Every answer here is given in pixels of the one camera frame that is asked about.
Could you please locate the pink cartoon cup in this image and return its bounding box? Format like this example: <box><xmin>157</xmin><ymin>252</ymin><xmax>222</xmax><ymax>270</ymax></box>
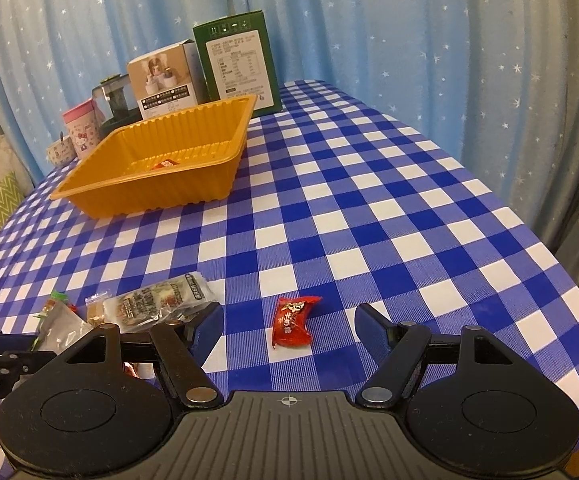
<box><xmin>62</xmin><ymin>99</ymin><xmax>104</xmax><ymax>159</ymax></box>

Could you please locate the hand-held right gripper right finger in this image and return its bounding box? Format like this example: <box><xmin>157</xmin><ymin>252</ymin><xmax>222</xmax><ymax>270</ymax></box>
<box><xmin>354</xmin><ymin>302</ymin><xmax>520</xmax><ymax>409</ymax></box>

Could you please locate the blue starry curtain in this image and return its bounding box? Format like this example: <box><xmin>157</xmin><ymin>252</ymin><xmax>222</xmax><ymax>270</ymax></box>
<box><xmin>0</xmin><ymin>0</ymin><xmax>579</xmax><ymax>261</ymax></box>

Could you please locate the small tan snack packet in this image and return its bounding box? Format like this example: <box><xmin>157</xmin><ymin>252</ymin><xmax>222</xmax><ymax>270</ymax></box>
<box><xmin>86</xmin><ymin>294</ymin><xmax>113</xmax><ymax>324</ymax></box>

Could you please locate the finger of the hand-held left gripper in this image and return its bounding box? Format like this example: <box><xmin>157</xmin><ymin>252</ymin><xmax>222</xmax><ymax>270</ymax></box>
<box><xmin>0</xmin><ymin>350</ymin><xmax>58</xmax><ymax>377</ymax></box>
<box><xmin>0</xmin><ymin>317</ymin><xmax>38</xmax><ymax>352</ymax></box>

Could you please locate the white and beige product box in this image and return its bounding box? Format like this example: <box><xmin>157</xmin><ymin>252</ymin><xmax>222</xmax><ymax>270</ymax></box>
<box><xmin>127</xmin><ymin>39</ymin><xmax>206</xmax><ymax>121</ymax></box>

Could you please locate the pale grey snack packet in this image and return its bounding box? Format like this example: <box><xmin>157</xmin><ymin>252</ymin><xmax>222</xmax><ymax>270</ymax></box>
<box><xmin>34</xmin><ymin>302</ymin><xmax>95</xmax><ymax>354</ymax></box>

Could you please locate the clear printed snack packet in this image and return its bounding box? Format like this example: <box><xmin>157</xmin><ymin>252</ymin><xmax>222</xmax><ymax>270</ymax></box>
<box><xmin>104</xmin><ymin>271</ymin><xmax>219</xmax><ymax>334</ymax></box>

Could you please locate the red candy packet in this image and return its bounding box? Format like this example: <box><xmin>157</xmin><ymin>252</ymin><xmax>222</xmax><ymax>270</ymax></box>
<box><xmin>271</xmin><ymin>296</ymin><xmax>323</xmax><ymax>349</ymax></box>

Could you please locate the dark green glass kettle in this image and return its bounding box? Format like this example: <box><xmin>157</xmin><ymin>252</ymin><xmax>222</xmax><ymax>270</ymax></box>
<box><xmin>92</xmin><ymin>74</ymin><xmax>143</xmax><ymax>129</ymax></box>

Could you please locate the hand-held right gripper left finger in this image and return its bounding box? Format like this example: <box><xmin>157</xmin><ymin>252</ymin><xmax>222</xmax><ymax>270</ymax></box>
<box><xmin>58</xmin><ymin>302</ymin><xmax>225</xmax><ymax>409</ymax></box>

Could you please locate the orange plastic tray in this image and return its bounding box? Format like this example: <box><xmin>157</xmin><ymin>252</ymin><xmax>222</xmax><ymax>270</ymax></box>
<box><xmin>51</xmin><ymin>94</ymin><xmax>259</xmax><ymax>219</ymax></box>

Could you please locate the green and red candy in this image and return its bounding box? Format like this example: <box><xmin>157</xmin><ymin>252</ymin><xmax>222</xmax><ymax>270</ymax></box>
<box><xmin>34</xmin><ymin>292</ymin><xmax>78</xmax><ymax>319</ymax></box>

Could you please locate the blue white checkered tablecloth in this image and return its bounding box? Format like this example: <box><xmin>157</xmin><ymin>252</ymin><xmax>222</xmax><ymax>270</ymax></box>
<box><xmin>0</xmin><ymin>78</ymin><xmax>579</xmax><ymax>467</ymax></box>

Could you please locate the small white ceramic cup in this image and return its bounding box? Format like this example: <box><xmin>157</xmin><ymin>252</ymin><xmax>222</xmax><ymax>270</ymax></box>
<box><xmin>46</xmin><ymin>132</ymin><xmax>78</xmax><ymax>169</ymax></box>

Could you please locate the green carton box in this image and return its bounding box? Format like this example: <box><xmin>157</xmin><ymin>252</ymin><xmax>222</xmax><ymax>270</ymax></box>
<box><xmin>192</xmin><ymin>10</ymin><xmax>283</xmax><ymax>113</ymax></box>

